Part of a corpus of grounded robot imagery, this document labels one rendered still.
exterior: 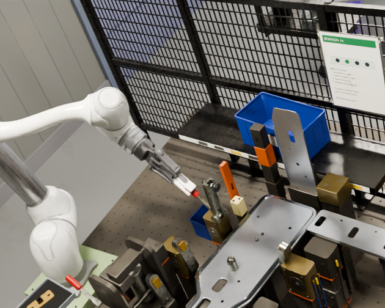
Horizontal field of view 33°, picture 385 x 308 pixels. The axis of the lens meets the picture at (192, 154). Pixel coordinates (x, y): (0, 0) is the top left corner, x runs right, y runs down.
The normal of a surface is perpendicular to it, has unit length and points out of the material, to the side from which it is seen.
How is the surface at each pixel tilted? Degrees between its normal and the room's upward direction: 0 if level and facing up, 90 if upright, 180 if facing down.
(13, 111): 90
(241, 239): 0
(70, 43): 90
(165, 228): 0
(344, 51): 90
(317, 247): 0
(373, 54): 90
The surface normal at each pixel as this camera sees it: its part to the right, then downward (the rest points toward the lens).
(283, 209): -0.29, -0.76
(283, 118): -0.62, 0.62
